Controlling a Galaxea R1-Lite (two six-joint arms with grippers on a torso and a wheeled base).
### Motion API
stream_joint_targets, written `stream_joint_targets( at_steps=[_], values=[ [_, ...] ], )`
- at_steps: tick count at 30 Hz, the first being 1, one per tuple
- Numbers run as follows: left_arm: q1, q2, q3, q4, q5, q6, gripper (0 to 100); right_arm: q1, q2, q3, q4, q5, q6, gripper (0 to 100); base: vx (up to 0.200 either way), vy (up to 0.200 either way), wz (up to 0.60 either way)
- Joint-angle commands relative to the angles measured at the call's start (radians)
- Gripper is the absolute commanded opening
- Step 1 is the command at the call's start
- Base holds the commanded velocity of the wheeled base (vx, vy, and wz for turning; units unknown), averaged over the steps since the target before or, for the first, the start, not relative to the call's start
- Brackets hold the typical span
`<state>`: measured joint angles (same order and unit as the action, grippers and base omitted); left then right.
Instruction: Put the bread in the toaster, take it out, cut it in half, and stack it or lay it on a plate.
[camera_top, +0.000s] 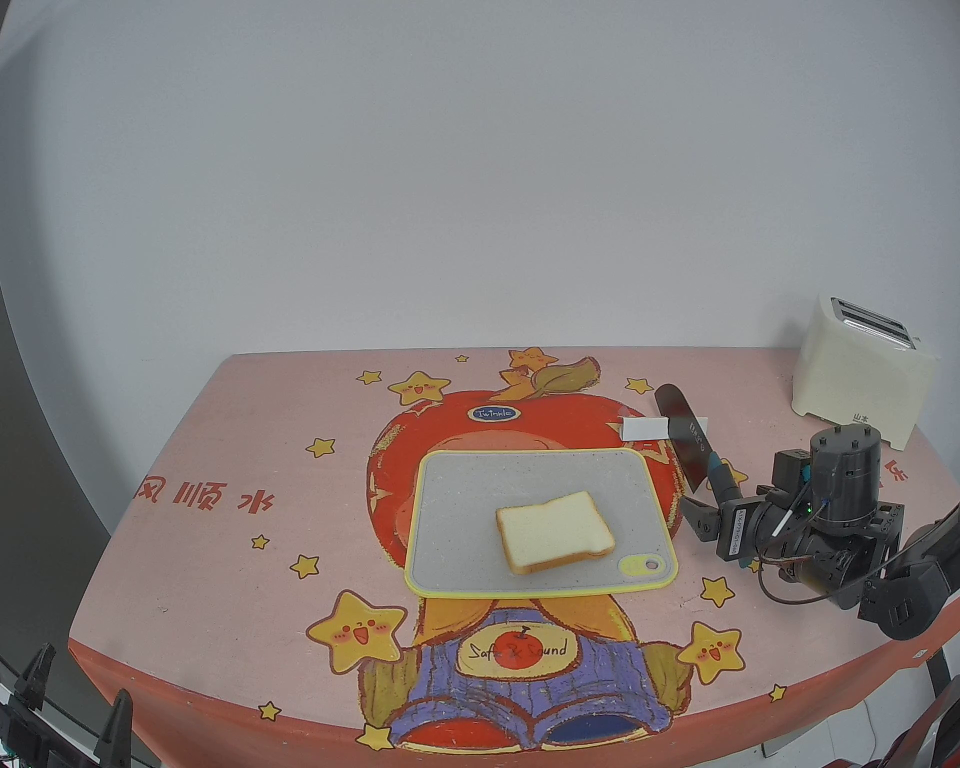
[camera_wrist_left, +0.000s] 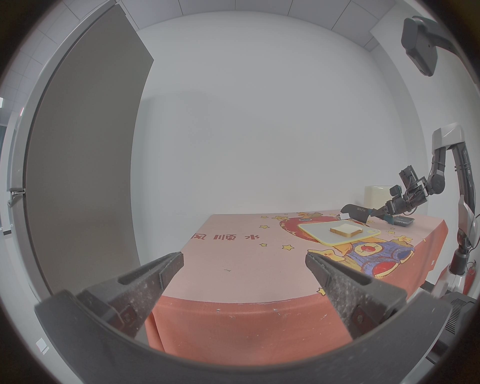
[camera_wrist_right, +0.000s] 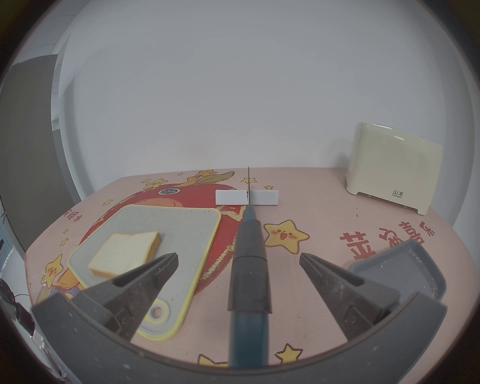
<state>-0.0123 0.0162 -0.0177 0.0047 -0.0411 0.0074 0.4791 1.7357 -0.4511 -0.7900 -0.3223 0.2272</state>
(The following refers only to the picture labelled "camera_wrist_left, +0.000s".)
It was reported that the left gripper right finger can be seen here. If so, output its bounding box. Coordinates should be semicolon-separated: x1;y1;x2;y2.
305;251;408;340

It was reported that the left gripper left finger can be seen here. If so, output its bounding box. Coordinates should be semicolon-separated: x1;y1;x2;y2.
77;251;185;339

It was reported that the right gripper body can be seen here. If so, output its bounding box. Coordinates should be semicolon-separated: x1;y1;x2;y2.
385;194;415;215

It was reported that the knife with blue-green handle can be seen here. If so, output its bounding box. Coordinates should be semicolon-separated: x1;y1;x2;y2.
340;204;395;226

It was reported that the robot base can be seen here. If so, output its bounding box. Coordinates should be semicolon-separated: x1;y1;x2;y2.
420;260;480;362

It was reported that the cream toaster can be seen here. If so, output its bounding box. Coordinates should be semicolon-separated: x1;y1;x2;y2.
364;185;393;211

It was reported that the slice of bread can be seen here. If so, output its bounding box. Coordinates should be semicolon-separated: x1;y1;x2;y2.
329;225;363;238

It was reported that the cutting board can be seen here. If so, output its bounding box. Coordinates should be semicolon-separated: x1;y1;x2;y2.
298;221;382;247

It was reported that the grey door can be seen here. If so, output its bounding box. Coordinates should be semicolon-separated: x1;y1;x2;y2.
22;3;155;301

